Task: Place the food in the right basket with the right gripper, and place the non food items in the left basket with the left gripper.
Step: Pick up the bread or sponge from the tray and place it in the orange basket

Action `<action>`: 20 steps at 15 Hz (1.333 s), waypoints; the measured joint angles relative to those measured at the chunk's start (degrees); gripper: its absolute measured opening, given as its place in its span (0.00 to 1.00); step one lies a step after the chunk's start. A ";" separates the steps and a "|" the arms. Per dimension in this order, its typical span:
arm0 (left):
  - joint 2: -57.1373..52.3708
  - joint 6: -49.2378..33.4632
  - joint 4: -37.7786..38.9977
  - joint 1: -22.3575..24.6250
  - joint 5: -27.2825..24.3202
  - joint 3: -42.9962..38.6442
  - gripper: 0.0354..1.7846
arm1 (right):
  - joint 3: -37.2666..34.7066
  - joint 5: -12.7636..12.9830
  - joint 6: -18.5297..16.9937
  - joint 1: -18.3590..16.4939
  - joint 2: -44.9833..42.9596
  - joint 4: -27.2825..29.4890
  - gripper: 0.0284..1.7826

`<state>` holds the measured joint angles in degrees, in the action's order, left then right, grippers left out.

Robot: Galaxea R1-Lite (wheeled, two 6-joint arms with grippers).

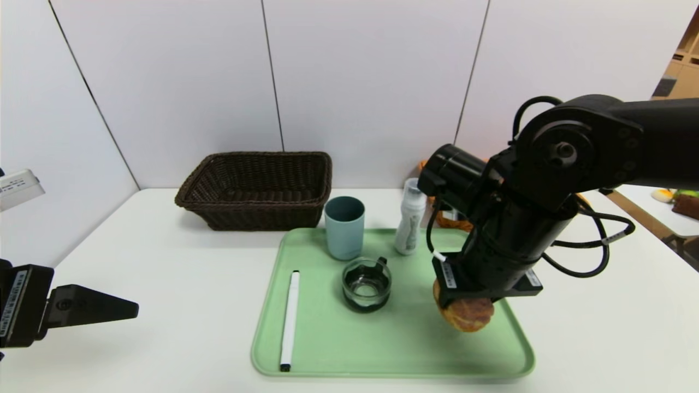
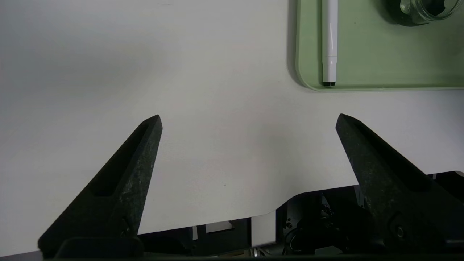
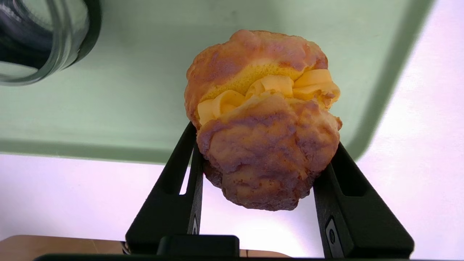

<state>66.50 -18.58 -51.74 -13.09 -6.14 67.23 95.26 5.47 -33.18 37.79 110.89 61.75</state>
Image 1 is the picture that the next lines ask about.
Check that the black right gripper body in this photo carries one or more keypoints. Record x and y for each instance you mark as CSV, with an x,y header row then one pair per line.
x,y
453,283

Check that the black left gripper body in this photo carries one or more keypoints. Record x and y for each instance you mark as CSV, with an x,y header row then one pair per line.
x,y
22,305

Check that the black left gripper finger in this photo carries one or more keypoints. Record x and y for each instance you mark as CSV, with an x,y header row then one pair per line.
x,y
87,308

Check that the round orange bun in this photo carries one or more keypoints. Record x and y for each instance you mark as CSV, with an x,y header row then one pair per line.
x,y
467,316

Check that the glass jar with black holder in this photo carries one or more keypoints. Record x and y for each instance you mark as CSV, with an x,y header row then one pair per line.
x,y
366,286

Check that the teal plastic cup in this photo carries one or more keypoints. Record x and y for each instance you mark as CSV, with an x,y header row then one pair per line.
x,y
344,234

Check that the white marker pen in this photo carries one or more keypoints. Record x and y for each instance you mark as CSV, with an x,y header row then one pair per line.
x,y
289,322

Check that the orange wicker basket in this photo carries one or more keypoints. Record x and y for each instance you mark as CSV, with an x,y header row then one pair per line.
x,y
457,224

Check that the dark brown wicker basket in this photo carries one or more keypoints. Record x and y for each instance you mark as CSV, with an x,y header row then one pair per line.
x,y
256,213

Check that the white clear-capped bottle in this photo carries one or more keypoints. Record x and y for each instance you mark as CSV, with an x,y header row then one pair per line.
x,y
407,234

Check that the light green plastic tray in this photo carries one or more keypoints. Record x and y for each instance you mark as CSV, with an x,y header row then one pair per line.
x,y
327,338

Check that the yellow toy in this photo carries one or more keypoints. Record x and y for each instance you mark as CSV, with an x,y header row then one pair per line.
x,y
662,195

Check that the brown toy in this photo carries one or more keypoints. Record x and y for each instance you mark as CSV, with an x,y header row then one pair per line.
x,y
687,208

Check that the wooden cabinet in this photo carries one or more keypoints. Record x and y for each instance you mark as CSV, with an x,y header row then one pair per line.
x,y
689,76

